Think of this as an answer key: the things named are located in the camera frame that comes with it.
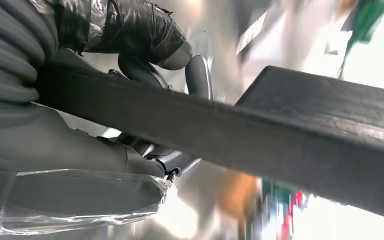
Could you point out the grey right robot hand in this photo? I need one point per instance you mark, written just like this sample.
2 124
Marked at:
62 165

